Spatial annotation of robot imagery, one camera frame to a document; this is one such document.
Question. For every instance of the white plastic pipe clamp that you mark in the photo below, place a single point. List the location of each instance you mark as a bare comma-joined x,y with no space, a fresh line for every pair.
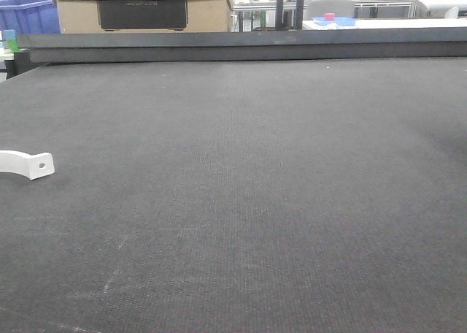
30,166

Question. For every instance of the red cube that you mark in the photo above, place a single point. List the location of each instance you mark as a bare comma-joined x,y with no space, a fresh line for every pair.
329,16

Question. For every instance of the blue tray on far table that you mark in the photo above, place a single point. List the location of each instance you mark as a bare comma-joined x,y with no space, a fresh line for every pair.
340,21

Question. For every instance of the lower cardboard box black print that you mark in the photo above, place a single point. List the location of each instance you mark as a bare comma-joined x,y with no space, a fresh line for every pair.
82,17

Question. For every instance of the black foam board strip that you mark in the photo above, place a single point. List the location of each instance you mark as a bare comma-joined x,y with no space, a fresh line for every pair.
250,46

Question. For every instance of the blue plastic crate background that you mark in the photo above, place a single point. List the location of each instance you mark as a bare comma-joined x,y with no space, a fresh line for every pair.
30,16

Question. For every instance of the black metal post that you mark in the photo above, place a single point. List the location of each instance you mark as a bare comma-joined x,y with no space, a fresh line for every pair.
289,15

